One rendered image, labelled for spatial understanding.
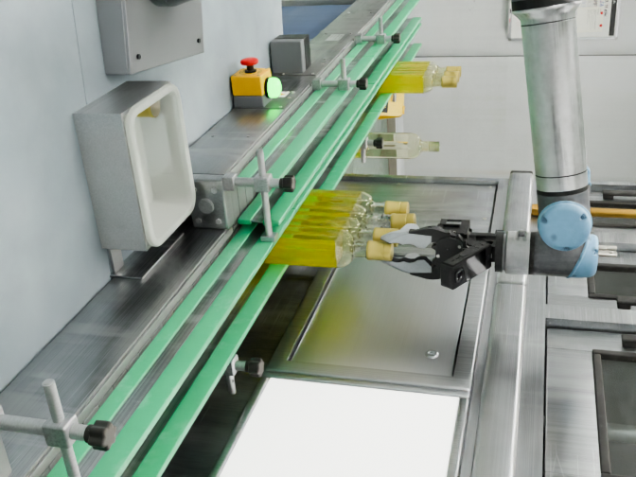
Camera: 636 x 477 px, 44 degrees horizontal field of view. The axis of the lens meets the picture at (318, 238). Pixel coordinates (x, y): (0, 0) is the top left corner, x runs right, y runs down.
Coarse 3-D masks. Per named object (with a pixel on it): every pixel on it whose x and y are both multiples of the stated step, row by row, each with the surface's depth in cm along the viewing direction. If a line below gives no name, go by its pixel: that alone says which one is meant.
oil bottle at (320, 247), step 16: (288, 240) 141; (304, 240) 141; (320, 240) 140; (336, 240) 139; (352, 240) 141; (272, 256) 144; (288, 256) 143; (304, 256) 142; (320, 256) 141; (336, 256) 140; (352, 256) 141
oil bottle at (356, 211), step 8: (304, 208) 153; (312, 208) 152; (320, 208) 152; (328, 208) 152; (336, 208) 151; (344, 208) 151; (352, 208) 151; (360, 208) 151; (344, 216) 149; (352, 216) 149; (360, 216) 149
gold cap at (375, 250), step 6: (372, 240) 141; (366, 246) 139; (372, 246) 139; (378, 246) 139; (384, 246) 139; (390, 246) 139; (366, 252) 139; (372, 252) 139; (378, 252) 139; (384, 252) 139; (390, 252) 138; (372, 258) 140; (378, 258) 140; (384, 258) 139; (390, 258) 139
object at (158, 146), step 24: (168, 96) 126; (144, 120) 129; (168, 120) 128; (144, 144) 131; (168, 144) 130; (144, 168) 132; (168, 168) 132; (144, 192) 117; (168, 192) 134; (192, 192) 134; (144, 216) 119; (168, 216) 130
